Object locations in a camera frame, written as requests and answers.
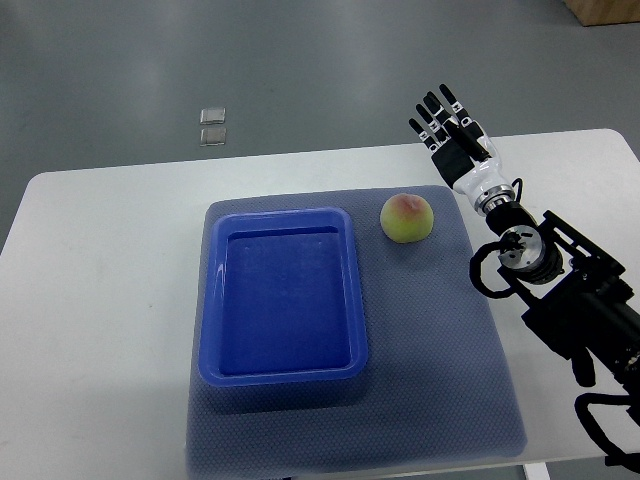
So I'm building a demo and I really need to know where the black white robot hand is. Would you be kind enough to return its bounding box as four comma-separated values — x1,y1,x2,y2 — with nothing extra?
409,84,517,215

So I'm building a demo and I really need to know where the green red peach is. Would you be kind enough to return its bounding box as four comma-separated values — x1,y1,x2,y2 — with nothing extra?
379,193,435,244

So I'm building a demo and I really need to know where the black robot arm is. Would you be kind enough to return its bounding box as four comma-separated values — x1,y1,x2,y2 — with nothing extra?
469,179,639,472

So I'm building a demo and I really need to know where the upper metal floor plate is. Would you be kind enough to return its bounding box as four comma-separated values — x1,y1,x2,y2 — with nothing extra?
199,107,226,125

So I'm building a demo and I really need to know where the blue grey textured mat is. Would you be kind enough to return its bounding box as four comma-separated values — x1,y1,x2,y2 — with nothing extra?
185,185,527,479

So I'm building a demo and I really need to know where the blue plastic tray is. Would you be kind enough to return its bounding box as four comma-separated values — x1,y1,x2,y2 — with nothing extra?
198,207,368,388

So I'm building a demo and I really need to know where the white table leg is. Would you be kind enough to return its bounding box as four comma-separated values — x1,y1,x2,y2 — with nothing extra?
522,462,551,480

